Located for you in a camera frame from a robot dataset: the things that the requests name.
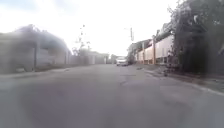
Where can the white vehicle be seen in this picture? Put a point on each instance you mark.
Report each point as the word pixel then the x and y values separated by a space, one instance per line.
pixel 121 61

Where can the grey building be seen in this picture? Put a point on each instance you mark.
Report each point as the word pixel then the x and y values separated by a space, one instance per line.
pixel 96 57

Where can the grey asphalt road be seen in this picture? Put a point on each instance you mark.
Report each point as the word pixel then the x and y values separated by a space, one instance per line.
pixel 100 96

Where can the pole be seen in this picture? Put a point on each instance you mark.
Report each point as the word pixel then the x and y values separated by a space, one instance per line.
pixel 131 34

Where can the pale low building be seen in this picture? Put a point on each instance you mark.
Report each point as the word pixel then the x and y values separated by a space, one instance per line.
pixel 30 50

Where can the dirt roadside verge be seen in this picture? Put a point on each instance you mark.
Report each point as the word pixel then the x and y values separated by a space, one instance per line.
pixel 196 81

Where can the large dark tree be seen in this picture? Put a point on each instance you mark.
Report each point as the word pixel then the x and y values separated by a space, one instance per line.
pixel 200 36

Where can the orange and white wall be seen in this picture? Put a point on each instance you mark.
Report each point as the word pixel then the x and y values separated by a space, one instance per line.
pixel 161 48

